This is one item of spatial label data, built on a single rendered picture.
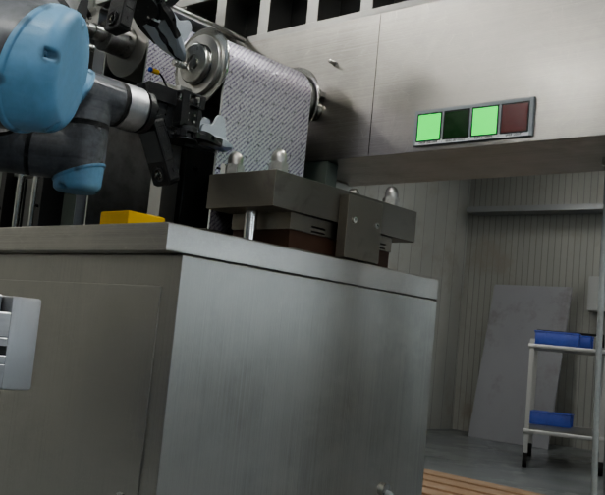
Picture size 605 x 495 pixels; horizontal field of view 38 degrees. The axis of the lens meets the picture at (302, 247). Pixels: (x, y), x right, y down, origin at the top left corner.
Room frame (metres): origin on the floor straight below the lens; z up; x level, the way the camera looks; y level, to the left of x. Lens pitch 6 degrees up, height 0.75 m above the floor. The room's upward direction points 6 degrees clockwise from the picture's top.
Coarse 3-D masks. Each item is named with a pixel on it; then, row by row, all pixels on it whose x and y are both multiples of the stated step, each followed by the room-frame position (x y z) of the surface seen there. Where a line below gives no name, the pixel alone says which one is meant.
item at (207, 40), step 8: (192, 40) 1.62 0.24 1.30; (200, 40) 1.61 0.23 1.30; (208, 40) 1.59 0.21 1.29; (216, 40) 1.58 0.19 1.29; (216, 48) 1.57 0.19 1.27; (216, 56) 1.57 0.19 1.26; (216, 64) 1.57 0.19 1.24; (216, 72) 1.57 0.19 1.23; (208, 80) 1.58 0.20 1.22; (192, 88) 1.61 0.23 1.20; (200, 88) 1.60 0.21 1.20; (208, 88) 1.59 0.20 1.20; (216, 96) 1.62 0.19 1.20; (216, 104) 1.67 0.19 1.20
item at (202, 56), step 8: (192, 48) 1.60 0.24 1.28; (200, 48) 1.58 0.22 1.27; (208, 48) 1.59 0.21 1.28; (192, 56) 1.60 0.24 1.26; (200, 56) 1.58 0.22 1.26; (208, 56) 1.58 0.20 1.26; (192, 64) 1.60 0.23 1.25; (200, 64) 1.58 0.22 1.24; (208, 64) 1.58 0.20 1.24; (184, 72) 1.61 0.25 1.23; (192, 72) 1.59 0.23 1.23; (200, 72) 1.58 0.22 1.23; (208, 72) 1.58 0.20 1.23; (184, 80) 1.61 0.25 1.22; (192, 80) 1.59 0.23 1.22; (200, 80) 1.59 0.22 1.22
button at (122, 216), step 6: (120, 210) 1.30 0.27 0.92; (126, 210) 1.29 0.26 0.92; (102, 216) 1.33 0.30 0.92; (108, 216) 1.32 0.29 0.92; (114, 216) 1.31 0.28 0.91; (120, 216) 1.30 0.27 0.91; (126, 216) 1.29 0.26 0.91; (132, 216) 1.29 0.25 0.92; (138, 216) 1.30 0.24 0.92; (144, 216) 1.31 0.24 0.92; (150, 216) 1.31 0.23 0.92; (156, 216) 1.32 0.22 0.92; (102, 222) 1.32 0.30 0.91; (108, 222) 1.31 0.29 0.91; (114, 222) 1.30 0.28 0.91; (120, 222) 1.29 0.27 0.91; (126, 222) 1.28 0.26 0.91; (132, 222) 1.29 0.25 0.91; (138, 222) 1.30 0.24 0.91; (144, 222) 1.31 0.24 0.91
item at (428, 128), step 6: (432, 114) 1.64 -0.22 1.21; (438, 114) 1.63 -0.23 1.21; (420, 120) 1.66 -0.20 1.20; (426, 120) 1.65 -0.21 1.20; (432, 120) 1.64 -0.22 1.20; (438, 120) 1.63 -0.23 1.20; (420, 126) 1.66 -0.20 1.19; (426, 126) 1.65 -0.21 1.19; (432, 126) 1.64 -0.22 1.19; (438, 126) 1.63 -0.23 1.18; (420, 132) 1.66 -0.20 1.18; (426, 132) 1.65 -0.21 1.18; (432, 132) 1.64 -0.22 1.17; (438, 132) 1.63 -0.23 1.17; (420, 138) 1.66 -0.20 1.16; (426, 138) 1.65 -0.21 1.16; (432, 138) 1.64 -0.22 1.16
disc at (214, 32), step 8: (200, 32) 1.62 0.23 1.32; (208, 32) 1.60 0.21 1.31; (216, 32) 1.59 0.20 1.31; (224, 40) 1.57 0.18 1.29; (224, 48) 1.57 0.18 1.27; (224, 56) 1.57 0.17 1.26; (224, 64) 1.57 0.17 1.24; (176, 72) 1.66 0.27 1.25; (224, 72) 1.57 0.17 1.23; (176, 80) 1.66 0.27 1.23; (216, 80) 1.58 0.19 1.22; (216, 88) 1.58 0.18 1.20; (192, 96) 1.62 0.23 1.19; (208, 96) 1.59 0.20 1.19
